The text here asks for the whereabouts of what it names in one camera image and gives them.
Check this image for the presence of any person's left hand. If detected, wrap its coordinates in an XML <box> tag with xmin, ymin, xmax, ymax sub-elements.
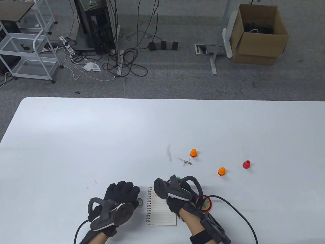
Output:
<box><xmin>88</xmin><ymin>181</ymin><xmax>140</xmax><ymax>238</ymax></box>

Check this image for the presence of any person's right hand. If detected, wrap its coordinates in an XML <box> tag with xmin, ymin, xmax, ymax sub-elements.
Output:
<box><xmin>166</xmin><ymin>182</ymin><xmax>203</xmax><ymax>221</ymax></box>

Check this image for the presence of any red yellow-labelled ink pad lid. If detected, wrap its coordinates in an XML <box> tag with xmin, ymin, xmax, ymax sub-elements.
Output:
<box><xmin>195</xmin><ymin>195</ymin><xmax>213</xmax><ymax>212</ymax></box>

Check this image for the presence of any spiral lined notebook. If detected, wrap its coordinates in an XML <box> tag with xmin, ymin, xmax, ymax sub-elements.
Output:
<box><xmin>146</xmin><ymin>186</ymin><xmax>177</xmax><ymax>226</ymax></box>

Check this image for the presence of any person's left forearm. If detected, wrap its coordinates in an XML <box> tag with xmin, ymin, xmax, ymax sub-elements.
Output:
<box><xmin>84</xmin><ymin>230</ymin><xmax>108</xmax><ymax>244</ymax></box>

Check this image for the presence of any person's right forearm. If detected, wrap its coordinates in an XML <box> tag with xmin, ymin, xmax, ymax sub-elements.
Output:
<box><xmin>181</xmin><ymin>207</ymin><xmax>216</xmax><ymax>244</ymax></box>

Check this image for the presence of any black grey handheld controller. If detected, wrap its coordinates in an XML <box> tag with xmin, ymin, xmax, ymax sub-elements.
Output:
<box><xmin>154</xmin><ymin>175</ymin><xmax>203</xmax><ymax>201</ymax></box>
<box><xmin>88</xmin><ymin>198</ymin><xmax>134</xmax><ymax>231</ymax></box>

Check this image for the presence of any white paper tag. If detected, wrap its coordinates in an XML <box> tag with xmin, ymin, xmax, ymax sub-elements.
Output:
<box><xmin>83</xmin><ymin>61</ymin><xmax>101</xmax><ymax>72</ymax></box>

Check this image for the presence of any grey metal table leg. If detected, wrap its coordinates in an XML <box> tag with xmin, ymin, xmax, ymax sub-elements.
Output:
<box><xmin>209</xmin><ymin>0</ymin><xmax>233</xmax><ymax>75</ymax></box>

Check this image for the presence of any white power strip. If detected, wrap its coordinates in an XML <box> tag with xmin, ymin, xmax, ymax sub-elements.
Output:
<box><xmin>59</xmin><ymin>36</ymin><xmax>76</xmax><ymax>56</ymax></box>

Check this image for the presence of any metal floor outlet box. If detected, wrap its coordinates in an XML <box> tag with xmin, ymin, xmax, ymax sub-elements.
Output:
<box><xmin>194</xmin><ymin>44</ymin><xmax>226</xmax><ymax>56</ymax></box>

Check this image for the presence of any black computer cabinet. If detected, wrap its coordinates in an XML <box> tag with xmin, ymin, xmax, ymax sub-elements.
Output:
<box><xmin>73</xmin><ymin>0</ymin><xmax>118</xmax><ymax>54</ymax></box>

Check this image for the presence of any white plastic bar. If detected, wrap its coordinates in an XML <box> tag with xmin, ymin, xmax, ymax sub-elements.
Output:
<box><xmin>222</xmin><ymin>10</ymin><xmax>238</xmax><ymax>59</ymax></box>

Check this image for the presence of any brown cardboard box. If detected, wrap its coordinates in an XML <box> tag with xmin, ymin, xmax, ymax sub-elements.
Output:
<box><xmin>230</xmin><ymin>4</ymin><xmax>290</xmax><ymax>66</ymax></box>

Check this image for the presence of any brown wooden side table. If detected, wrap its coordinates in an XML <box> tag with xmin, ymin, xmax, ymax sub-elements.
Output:
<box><xmin>0</xmin><ymin>1</ymin><xmax>35</xmax><ymax>23</ymax></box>

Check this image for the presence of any black wrist camera strap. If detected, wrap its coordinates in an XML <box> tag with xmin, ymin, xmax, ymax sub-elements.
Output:
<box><xmin>189</xmin><ymin>212</ymin><xmax>231</xmax><ymax>244</ymax></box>

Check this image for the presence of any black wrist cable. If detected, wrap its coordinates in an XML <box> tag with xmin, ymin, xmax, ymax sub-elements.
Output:
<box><xmin>203</xmin><ymin>195</ymin><xmax>258</xmax><ymax>244</ymax></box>
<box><xmin>74</xmin><ymin>220</ymin><xmax>90</xmax><ymax>244</ymax></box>

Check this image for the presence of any white cable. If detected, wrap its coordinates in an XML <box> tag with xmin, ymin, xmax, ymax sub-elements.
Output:
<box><xmin>61</xmin><ymin>47</ymin><xmax>117</xmax><ymax>82</ymax></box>

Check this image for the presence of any tangle of black cables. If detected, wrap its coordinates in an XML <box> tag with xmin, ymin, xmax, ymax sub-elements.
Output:
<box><xmin>103</xmin><ymin>0</ymin><xmax>163</xmax><ymax>78</ymax></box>

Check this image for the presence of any aluminium floor rail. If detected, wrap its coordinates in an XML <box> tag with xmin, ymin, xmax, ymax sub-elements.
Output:
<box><xmin>116</xmin><ymin>50</ymin><xmax>125</xmax><ymax>77</ymax></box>

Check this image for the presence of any black foot pedal switch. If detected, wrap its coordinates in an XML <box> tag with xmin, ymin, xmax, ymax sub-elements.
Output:
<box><xmin>148</xmin><ymin>41</ymin><xmax>179</xmax><ymax>51</ymax></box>

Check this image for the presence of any white wire cart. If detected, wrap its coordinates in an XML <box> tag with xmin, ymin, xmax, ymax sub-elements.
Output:
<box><xmin>0</xmin><ymin>0</ymin><xmax>64</xmax><ymax>84</ymax></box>

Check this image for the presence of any bundle of black cords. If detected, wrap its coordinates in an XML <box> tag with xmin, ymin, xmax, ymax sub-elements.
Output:
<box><xmin>244</xmin><ymin>22</ymin><xmax>274</xmax><ymax>35</ymax></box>

